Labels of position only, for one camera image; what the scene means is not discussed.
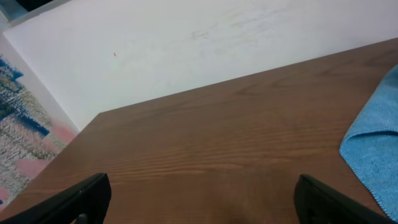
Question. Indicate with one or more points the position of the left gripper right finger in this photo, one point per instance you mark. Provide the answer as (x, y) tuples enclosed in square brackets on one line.
[(317, 203)]

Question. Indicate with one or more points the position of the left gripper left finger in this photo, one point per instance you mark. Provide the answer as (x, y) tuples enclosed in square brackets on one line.
[(84, 202)]

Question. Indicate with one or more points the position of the blue microfibre cloth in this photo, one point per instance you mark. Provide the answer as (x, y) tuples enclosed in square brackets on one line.
[(369, 146)]

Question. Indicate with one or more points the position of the patterned rug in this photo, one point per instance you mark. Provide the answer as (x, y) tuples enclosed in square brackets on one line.
[(30, 138)]

